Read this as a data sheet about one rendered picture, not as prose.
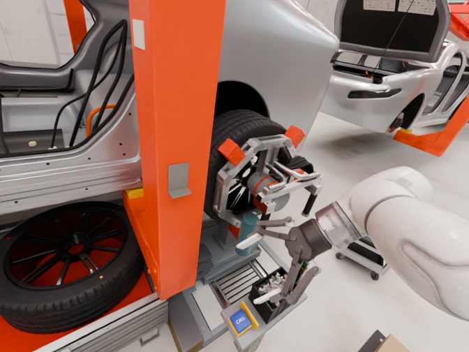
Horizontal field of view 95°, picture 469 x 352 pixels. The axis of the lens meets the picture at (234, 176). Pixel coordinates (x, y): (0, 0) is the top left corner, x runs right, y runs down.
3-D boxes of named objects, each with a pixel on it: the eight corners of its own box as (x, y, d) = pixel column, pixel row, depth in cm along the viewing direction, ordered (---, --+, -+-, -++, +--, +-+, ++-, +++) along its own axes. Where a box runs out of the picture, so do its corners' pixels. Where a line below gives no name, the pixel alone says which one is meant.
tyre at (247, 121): (261, 86, 122) (160, 149, 106) (292, 98, 107) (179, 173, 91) (273, 165, 170) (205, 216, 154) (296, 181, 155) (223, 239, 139)
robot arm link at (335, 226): (358, 232, 40) (329, 246, 42) (363, 242, 47) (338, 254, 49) (330, 195, 46) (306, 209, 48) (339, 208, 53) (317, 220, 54)
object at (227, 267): (234, 226, 195) (235, 218, 190) (259, 256, 172) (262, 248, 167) (181, 247, 167) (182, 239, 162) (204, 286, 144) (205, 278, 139)
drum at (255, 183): (261, 187, 130) (266, 167, 122) (287, 209, 116) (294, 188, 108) (243, 193, 122) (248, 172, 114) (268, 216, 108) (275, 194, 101)
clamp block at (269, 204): (259, 200, 99) (262, 191, 96) (273, 211, 93) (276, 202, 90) (251, 202, 96) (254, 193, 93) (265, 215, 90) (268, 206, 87)
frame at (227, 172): (276, 204, 151) (301, 130, 123) (283, 209, 147) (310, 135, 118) (209, 230, 121) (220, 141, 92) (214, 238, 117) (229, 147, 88)
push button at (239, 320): (241, 311, 99) (242, 308, 98) (250, 325, 94) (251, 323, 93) (228, 319, 95) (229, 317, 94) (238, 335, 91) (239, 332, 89)
